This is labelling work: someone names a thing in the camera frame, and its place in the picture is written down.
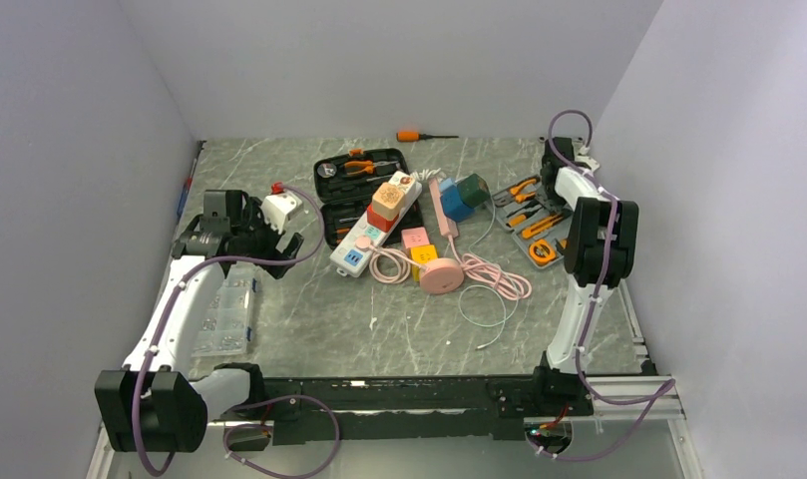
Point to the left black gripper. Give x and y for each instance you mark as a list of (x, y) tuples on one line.
[(252, 215)]

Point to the pink round plug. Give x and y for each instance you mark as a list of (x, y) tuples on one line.
[(363, 243)]

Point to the black plastic tool case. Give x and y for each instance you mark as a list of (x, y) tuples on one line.
[(345, 184)]

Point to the white multicolour power strip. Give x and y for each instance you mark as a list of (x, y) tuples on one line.
[(351, 261)]

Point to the grey plastic tool case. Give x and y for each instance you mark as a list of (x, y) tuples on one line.
[(515, 217)]

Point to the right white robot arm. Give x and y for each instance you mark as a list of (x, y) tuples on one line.
[(599, 254)]

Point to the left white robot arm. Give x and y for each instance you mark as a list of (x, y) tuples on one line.
[(149, 404)]

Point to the pink cube socket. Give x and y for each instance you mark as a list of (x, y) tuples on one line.
[(414, 237)]

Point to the yellow cube socket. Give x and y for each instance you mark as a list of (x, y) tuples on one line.
[(422, 254)]

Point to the clear plastic screw box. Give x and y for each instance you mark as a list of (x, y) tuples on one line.
[(226, 328)]

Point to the red cube adapter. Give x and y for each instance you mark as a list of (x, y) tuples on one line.
[(379, 222)]

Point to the beige cube adapter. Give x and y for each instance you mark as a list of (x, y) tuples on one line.
[(387, 201)]

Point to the loose orange screwdriver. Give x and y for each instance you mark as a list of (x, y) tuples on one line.
[(414, 137)]

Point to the blue cube adapter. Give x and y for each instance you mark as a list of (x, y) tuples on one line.
[(454, 209)]

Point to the dark green cube adapter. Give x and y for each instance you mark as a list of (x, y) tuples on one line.
[(473, 191)]

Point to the orange black combination pliers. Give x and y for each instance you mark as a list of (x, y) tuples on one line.
[(519, 193)]

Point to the orange black utility knife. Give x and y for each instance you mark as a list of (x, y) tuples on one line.
[(542, 225)]

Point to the orange tape measure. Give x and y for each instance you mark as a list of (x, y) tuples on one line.
[(541, 252)]

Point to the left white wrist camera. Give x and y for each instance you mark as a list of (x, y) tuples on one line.
[(279, 207)]

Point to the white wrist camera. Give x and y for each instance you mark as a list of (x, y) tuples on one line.
[(583, 158), (279, 207)]

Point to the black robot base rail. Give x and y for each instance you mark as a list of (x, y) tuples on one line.
[(501, 407)]

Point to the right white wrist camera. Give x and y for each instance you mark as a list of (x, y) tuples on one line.
[(583, 158)]

